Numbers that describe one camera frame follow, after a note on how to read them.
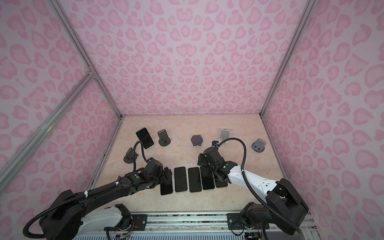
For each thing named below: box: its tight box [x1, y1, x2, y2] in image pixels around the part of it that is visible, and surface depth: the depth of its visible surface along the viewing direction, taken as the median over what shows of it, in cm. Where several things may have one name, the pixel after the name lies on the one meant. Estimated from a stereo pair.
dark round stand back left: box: [157, 129, 171, 147], surface depth 102 cm
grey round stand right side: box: [251, 138, 266, 153], surface depth 99 cm
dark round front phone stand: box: [123, 147, 139, 164], surface depth 96 cm
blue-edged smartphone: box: [174, 166, 188, 192], surface depth 88 cm
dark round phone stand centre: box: [191, 135, 203, 147], surface depth 106 cm
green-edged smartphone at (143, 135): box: [135, 127, 155, 151], surface depth 97 cm
